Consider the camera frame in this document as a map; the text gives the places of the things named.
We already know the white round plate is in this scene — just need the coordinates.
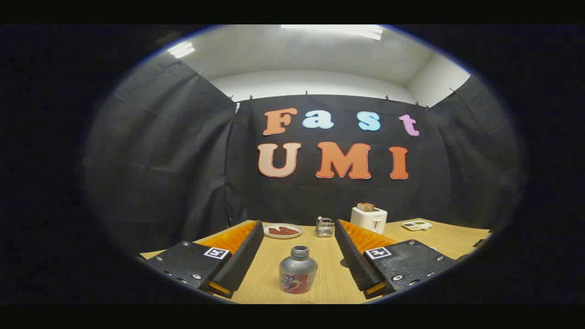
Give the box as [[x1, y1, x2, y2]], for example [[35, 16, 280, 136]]
[[263, 223, 303, 239]]

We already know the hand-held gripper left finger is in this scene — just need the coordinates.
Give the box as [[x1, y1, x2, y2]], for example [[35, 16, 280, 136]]
[[145, 220, 266, 299]]

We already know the short ceiling light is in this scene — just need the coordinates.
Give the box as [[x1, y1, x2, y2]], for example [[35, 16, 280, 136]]
[[167, 41, 196, 59]]

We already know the silver juice bottle red label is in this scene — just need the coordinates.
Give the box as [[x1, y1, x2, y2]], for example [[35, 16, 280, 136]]
[[279, 245, 319, 294]]

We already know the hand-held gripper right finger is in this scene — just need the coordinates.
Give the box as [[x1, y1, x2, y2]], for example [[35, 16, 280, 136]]
[[335, 219, 458, 300]]

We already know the long ceiling light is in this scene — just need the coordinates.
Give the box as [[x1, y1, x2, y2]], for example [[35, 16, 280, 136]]
[[281, 25, 383, 41]]

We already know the metal wire basket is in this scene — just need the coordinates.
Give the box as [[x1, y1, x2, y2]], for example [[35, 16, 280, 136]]
[[315, 218, 335, 238]]

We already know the white toaster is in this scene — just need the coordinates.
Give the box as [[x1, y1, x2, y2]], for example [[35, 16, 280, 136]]
[[351, 207, 388, 234]]

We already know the wooden table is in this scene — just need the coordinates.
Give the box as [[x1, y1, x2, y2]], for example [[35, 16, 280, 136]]
[[139, 218, 492, 304]]

